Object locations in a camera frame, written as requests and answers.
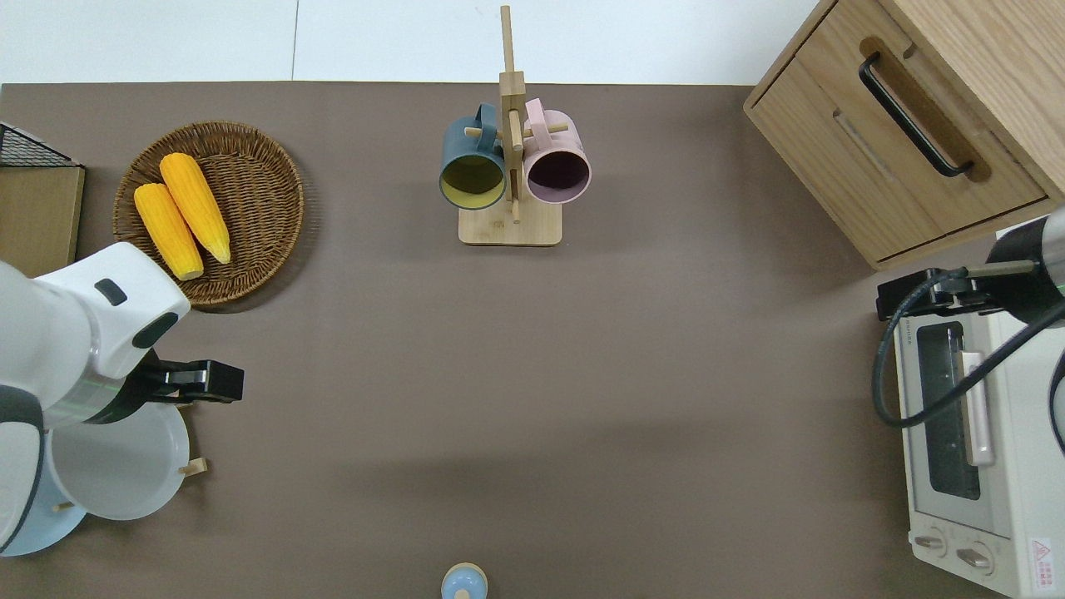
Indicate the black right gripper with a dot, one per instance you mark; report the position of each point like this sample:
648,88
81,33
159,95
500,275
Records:
907,293

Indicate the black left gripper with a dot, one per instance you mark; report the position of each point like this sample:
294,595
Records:
200,383

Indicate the gray round plate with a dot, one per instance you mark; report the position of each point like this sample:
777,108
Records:
125,470

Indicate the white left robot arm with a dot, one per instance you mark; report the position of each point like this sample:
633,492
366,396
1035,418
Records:
75,333

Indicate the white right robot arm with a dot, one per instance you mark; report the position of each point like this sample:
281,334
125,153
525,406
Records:
1036,249

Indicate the wooden plate rack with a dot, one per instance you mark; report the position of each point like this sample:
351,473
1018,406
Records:
194,467

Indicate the light blue plate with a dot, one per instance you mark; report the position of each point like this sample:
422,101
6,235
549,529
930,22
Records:
42,532

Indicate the wooden drawer cabinet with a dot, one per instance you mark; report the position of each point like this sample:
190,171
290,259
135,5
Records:
849,158

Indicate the yellow corn cob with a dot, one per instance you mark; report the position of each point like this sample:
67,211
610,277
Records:
166,229
195,204

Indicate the brown wicker basket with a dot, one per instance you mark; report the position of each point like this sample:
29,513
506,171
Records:
258,208

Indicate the white toaster oven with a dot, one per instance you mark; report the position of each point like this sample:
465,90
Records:
1015,466

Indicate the brown table mat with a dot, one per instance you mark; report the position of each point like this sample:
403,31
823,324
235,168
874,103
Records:
624,374

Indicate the blue dome wooden bell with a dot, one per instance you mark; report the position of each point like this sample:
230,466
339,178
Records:
463,582

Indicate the dark teal mug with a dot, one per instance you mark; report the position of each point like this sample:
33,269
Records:
470,179

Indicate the wooden mug tree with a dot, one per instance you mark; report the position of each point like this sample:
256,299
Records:
509,229

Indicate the pink mug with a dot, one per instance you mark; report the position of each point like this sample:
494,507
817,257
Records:
557,170

